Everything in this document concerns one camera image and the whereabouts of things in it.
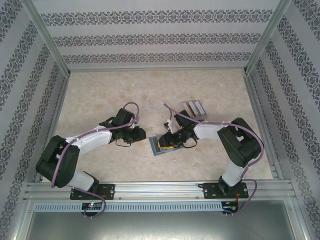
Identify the blue card holder wallet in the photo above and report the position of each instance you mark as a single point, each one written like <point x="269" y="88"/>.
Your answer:
<point x="154" y="148"/>

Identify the yellow plastic card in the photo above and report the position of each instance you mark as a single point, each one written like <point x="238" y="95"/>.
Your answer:
<point x="172" y="149"/>

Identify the white plastic card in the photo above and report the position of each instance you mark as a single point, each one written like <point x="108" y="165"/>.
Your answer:
<point x="194" y="108"/>
<point x="189" y="109"/>
<point x="200" y="107"/>

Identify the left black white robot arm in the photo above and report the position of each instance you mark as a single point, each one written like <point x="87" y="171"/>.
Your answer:
<point x="95" y="137"/>

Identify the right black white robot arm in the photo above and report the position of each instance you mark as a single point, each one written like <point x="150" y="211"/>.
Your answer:
<point x="207" y="131"/>

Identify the grey metal sheet panel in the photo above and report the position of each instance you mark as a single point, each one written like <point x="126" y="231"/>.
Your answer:
<point x="160" y="227"/>

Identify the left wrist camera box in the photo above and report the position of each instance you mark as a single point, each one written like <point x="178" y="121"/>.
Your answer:
<point x="135" y="124"/>

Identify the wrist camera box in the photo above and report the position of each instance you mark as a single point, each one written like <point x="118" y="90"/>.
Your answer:
<point x="168" y="126"/>
<point x="135" y="124"/>

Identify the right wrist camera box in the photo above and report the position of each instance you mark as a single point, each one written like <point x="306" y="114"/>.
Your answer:
<point x="168" y="126"/>

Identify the aluminium mounting rail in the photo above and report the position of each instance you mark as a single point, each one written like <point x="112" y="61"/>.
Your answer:
<point x="160" y="190"/>

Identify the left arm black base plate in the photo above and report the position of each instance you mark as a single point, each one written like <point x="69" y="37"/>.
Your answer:
<point x="110" y="191"/>

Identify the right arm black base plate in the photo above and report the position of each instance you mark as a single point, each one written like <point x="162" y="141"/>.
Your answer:
<point x="210" y="191"/>

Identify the aluminium table side rail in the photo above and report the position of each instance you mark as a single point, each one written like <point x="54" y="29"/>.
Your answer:
<point x="58" y="105"/>
<point x="257" y="105"/>

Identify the aluminium frame post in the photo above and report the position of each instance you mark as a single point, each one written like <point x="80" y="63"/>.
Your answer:
<point x="267" y="35"/>
<point x="45" y="35"/>

